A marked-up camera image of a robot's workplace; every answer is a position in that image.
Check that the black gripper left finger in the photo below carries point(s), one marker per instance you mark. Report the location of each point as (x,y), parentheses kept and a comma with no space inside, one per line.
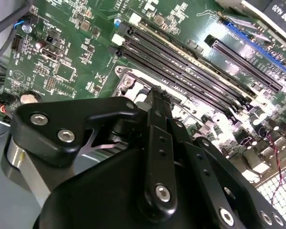
(62,124)

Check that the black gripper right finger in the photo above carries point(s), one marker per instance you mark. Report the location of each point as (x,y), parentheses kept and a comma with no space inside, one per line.
(217,181)

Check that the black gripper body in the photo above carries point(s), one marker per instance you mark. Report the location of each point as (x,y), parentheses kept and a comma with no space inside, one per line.
(97,202)

